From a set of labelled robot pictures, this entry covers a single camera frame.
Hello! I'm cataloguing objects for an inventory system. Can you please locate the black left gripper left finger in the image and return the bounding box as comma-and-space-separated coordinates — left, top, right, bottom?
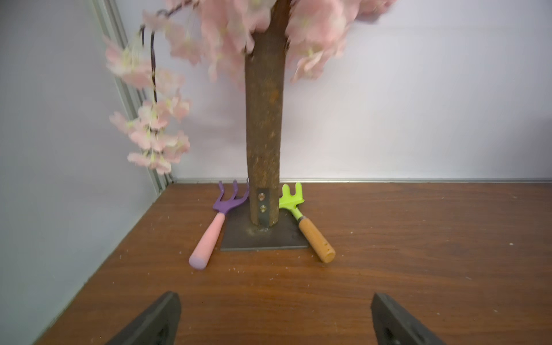
106, 291, 181, 345

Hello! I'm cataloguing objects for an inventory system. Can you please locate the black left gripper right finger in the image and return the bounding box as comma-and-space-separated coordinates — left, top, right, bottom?
371, 293, 446, 345

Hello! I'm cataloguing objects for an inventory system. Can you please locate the pink artificial cherry blossom tree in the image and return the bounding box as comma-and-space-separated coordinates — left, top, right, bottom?
105, 1, 392, 227

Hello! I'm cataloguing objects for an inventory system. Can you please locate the purple rake with pink handle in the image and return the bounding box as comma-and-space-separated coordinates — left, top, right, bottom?
188, 180, 250, 270

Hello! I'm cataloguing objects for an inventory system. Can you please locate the dark metal tree base plate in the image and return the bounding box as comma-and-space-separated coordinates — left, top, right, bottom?
221, 201, 309, 252

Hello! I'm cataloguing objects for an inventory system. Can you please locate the green rake with wooden handle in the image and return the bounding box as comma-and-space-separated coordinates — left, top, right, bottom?
279, 182, 336, 263

